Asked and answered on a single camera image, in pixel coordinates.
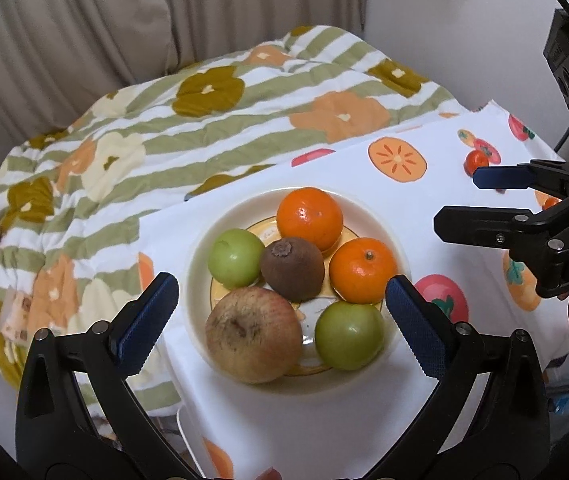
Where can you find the green round fruit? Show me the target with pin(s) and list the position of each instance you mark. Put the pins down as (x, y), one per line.
(234, 259)
(349, 336)

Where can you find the yellow-red apple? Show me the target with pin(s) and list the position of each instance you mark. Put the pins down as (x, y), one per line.
(252, 337)

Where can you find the beige curtain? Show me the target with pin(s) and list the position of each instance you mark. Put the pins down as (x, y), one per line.
(89, 25)

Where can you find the small tangerine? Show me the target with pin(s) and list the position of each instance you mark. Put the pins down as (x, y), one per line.
(549, 203)

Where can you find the cream plate with duck print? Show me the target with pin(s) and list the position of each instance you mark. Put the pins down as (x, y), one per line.
(199, 270)

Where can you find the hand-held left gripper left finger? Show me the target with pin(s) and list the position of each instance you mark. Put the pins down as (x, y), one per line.
(147, 327)

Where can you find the white persimmon-printed cloth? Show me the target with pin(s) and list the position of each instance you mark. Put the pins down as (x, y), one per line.
(314, 420)

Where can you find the small red-orange tomato top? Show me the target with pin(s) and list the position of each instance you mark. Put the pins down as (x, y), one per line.
(476, 161)

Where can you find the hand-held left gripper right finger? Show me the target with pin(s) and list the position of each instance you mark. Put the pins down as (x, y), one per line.
(414, 327)

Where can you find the striped floral blanket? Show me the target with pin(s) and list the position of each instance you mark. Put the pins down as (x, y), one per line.
(164, 125)

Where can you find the brown kiwi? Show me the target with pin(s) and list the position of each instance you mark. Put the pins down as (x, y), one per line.
(292, 270)

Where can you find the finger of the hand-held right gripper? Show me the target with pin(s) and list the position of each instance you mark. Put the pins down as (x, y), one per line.
(484, 225)
(502, 176)

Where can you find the large orange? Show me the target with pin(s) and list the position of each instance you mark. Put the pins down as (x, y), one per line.
(309, 219)
(363, 271)

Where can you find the small snack box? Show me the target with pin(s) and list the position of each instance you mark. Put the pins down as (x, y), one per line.
(17, 317)

